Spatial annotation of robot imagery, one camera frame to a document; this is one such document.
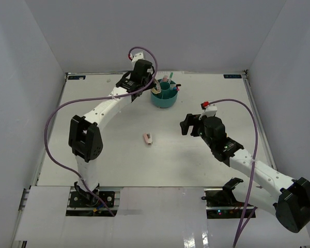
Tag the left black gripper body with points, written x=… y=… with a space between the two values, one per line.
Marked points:
x=147 y=81

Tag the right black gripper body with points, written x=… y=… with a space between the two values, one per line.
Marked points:
x=198 y=129

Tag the green capped white marker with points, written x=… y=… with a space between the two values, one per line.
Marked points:
x=170 y=77

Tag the masking tape roll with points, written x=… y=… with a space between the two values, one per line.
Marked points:
x=157 y=88

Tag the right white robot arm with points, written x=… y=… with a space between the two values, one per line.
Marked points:
x=286 y=198

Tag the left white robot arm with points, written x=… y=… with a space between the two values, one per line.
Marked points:
x=85 y=132

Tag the teal round desk organizer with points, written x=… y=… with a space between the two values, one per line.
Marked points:
x=166 y=98

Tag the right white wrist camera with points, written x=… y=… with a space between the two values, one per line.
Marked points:
x=210 y=110

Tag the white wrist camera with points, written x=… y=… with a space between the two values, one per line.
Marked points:
x=134 y=58
x=210 y=110

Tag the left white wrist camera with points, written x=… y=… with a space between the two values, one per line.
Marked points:
x=134 y=58

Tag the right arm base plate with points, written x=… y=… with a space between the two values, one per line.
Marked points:
x=221 y=203

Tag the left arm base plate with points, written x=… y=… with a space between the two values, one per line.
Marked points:
x=81 y=203

